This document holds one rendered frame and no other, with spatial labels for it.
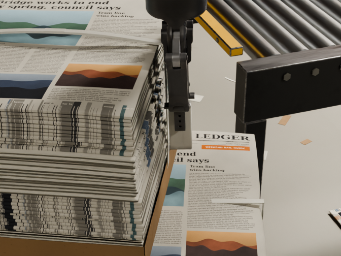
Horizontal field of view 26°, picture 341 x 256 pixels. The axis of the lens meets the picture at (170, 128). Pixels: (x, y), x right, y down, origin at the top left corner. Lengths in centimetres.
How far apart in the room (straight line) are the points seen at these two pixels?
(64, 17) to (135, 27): 11
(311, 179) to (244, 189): 148
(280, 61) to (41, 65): 70
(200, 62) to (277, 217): 110
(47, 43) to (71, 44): 3
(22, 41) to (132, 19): 15
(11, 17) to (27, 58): 14
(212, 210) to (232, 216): 3
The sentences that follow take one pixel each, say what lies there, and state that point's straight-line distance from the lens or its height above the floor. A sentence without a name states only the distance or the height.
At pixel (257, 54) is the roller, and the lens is 157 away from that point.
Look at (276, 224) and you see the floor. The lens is 235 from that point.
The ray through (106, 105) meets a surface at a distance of 82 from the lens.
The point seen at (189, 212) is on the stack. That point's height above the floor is 83.
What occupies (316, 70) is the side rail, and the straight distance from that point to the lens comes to 154.
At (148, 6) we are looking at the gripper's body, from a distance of 89.
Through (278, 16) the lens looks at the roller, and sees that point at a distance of 176.
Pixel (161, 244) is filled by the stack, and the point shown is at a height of 83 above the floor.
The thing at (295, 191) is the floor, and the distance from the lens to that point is 249.
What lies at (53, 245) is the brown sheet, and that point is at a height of 88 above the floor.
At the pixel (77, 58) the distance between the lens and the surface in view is 93.
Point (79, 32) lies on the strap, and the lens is 97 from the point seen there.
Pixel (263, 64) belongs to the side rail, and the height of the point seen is 80.
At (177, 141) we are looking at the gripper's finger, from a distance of 100.
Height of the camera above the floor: 148
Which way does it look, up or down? 32 degrees down
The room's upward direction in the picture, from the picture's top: straight up
